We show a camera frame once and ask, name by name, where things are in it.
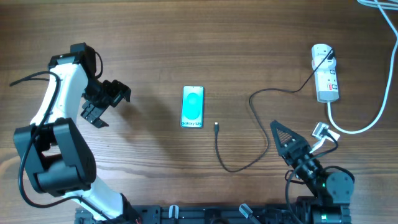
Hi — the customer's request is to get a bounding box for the black USB charging cable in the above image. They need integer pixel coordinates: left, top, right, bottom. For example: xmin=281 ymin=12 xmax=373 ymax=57
xmin=213 ymin=47 xmax=336 ymax=173

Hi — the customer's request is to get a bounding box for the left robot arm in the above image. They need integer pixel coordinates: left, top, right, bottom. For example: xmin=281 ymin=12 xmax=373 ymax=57
xmin=12 ymin=42 xmax=141 ymax=223

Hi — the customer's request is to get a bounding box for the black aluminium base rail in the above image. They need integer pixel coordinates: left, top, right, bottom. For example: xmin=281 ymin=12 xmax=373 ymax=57
xmin=74 ymin=203 xmax=352 ymax=224

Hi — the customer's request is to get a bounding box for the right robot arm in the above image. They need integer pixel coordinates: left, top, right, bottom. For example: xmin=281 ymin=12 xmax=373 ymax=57
xmin=270 ymin=120 xmax=355 ymax=223

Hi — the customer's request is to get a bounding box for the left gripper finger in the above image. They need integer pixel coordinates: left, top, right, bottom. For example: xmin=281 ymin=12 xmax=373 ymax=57
xmin=111 ymin=86 xmax=131 ymax=108
xmin=80 ymin=101 xmax=109 ymax=128

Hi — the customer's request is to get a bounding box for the Galaxy S25 smartphone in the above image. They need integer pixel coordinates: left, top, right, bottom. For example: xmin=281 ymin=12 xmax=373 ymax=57
xmin=180 ymin=85 xmax=205 ymax=128

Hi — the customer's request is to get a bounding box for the white cable at corner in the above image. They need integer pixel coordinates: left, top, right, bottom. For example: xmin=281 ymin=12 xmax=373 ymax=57
xmin=356 ymin=0 xmax=398 ymax=11

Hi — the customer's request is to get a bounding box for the white power strip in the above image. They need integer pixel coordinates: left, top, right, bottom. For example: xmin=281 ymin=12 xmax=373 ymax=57
xmin=312 ymin=44 xmax=340 ymax=103

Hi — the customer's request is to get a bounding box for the white power strip cord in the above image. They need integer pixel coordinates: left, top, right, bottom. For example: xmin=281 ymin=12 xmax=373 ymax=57
xmin=326 ymin=0 xmax=398 ymax=135

